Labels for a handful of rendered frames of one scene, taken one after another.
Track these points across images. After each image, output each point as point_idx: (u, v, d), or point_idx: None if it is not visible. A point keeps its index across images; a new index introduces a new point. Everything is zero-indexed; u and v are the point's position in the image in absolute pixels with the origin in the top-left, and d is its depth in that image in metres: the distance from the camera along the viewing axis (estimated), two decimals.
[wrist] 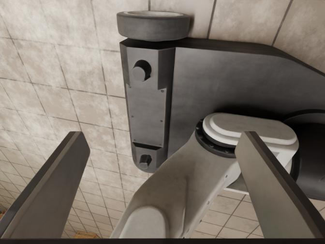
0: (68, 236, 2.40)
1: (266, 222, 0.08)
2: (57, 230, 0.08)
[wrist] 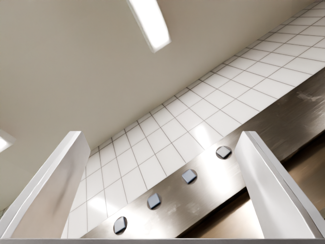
0: None
1: (266, 222, 0.08)
2: (57, 230, 0.08)
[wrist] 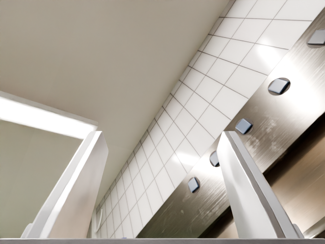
0: None
1: (240, 222, 0.08)
2: (83, 230, 0.08)
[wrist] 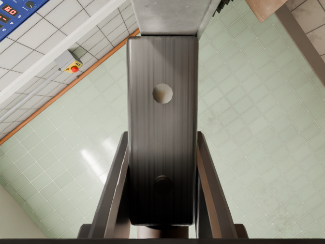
0: None
1: (196, 222, 0.08)
2: (127, 230, 0.08)
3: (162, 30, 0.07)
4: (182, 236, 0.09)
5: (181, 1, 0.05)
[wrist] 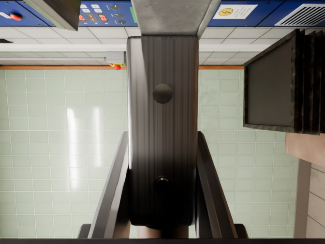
0: None
1: (196, 222, 0.08)
2: (127, 230, 0.08)
3: (162, 30, 0.07)
4: (182, 236, 0.09)
5: (182, 1, 0.05)
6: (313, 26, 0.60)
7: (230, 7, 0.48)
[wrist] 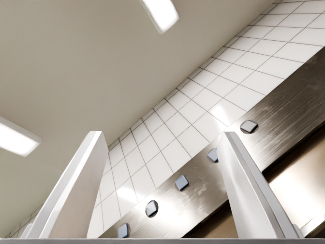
0: None
1: (240, 222, 0.08)
2: (83, 230, 0.08)
3: None
4: None
5: None
6: None
7: None
